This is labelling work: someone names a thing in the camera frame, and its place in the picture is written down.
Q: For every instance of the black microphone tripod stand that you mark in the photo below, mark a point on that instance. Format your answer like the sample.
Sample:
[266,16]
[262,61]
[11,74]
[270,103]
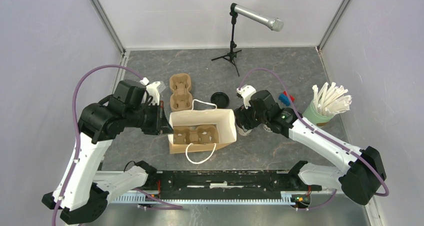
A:
[232,54]

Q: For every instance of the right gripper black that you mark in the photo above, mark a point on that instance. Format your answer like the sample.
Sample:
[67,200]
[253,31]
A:
[241,113]

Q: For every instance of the silver microphone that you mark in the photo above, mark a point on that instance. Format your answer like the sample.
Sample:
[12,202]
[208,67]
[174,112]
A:
[274,24]

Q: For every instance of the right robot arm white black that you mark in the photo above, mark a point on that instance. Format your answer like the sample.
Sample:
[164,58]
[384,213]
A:
[358,173]

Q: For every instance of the blue red block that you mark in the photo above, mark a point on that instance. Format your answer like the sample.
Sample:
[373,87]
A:
[286,98]

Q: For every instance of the green cup holder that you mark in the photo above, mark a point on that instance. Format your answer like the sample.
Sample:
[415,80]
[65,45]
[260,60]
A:
[314,117]

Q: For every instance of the brown paper bag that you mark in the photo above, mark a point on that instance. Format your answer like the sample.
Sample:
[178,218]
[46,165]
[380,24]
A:
[223,119]

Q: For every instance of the white paper cup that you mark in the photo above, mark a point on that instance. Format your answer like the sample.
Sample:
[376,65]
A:
[266,128]
[243,132]

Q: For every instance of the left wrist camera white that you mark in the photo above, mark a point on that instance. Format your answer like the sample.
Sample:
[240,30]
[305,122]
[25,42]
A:
[154,89]

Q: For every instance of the cardboard cup carrier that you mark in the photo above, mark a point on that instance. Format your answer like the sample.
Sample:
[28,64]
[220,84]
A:
[181,98]
[200,134]

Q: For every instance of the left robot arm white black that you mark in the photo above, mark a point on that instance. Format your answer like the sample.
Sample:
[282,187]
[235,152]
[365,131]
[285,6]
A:
[133,104]

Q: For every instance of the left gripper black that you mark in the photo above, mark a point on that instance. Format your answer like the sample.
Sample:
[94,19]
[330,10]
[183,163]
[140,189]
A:
[161,125]

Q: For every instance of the white wrapped straws bundle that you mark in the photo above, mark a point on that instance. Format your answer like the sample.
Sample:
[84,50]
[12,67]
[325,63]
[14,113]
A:
[331,99]

